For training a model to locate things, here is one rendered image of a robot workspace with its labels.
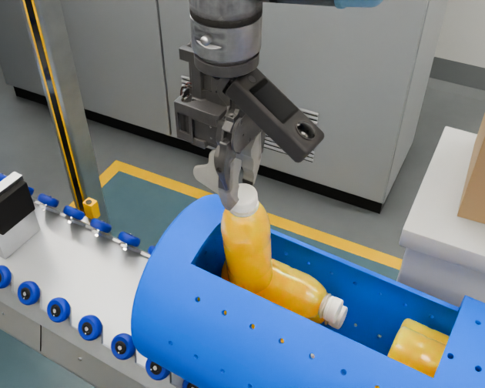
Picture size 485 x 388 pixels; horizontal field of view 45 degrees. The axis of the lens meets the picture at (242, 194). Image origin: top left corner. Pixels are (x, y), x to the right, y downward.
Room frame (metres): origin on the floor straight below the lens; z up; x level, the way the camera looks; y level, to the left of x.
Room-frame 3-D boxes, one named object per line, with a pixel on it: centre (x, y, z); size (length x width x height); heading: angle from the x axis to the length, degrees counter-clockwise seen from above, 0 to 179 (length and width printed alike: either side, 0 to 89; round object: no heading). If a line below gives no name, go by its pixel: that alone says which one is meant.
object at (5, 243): (0.83, 0.46, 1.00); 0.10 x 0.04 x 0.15; 149
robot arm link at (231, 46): (0.56, 0.02, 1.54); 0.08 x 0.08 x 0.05
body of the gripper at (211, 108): (0.57, 0.02, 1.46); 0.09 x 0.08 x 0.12; 60
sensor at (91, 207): (0.91, 0.35, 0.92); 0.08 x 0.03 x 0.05; 149
